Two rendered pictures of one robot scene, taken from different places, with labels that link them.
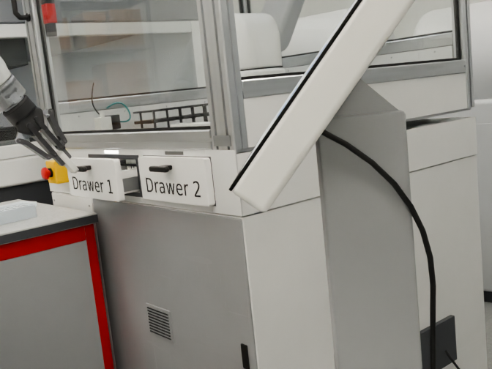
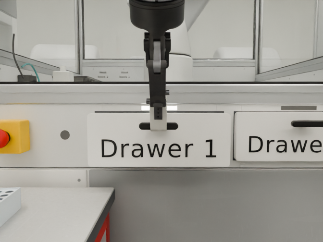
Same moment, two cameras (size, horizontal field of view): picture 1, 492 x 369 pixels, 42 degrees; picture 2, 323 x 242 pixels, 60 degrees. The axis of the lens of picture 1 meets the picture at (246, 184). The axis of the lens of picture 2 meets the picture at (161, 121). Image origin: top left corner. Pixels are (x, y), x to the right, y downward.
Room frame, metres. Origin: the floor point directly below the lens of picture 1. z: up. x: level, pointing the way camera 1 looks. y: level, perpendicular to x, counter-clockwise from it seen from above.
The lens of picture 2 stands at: (1.37, 0.85, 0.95)
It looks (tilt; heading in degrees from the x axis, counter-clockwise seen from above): 4 degrees down; 309
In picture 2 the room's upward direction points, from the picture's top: straight up
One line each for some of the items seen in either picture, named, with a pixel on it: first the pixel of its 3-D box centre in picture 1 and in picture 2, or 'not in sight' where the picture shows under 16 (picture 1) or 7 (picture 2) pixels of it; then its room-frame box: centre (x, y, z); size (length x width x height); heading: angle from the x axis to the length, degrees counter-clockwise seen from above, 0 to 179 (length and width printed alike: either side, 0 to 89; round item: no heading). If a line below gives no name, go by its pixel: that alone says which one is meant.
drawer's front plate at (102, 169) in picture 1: (94, 178); (158, 139); (1.74, 0.41, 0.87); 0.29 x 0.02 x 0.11; 39
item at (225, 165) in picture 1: (251, 151); (170, 120); (2.05, -0.03, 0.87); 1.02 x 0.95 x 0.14; 39
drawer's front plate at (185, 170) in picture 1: (173, 179); (299, 136); (1.53, 0.17, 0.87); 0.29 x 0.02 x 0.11; 39
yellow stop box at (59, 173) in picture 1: (56, 171); (8, 136); (2.02, 0.59, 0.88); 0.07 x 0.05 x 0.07; 39
